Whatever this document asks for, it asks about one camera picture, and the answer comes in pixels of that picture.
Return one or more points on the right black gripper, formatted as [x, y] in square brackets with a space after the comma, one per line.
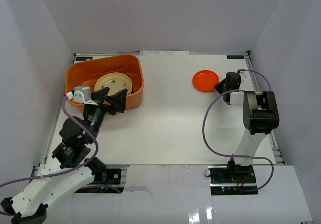
[217, 87]

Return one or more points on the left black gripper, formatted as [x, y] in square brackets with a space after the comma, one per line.
[106, 103]

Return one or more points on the orange round plate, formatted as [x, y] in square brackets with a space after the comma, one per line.
[205, 80]

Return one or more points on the yellow round plate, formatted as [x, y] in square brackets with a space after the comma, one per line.
[131, 88]

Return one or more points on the small beige floral plate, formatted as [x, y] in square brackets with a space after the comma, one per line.
[113, 82]

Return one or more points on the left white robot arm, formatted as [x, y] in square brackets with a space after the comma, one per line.
[74, 164]

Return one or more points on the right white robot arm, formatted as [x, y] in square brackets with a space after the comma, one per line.
[260, 117]

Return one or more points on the orange plastic bin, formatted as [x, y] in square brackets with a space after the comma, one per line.
[86, 73]

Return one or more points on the white paper sheets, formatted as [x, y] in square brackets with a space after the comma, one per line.
[168, 52]

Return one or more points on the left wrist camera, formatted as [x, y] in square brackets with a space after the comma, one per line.
[81, 94]

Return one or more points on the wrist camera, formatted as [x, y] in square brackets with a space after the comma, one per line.
[81, 94]
[242, 74]

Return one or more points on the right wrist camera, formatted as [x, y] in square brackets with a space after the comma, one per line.
[242, 74]

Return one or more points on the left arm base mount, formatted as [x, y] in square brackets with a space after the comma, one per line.
[112, 182]

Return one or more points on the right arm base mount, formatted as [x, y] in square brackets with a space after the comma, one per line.
[222, 183]

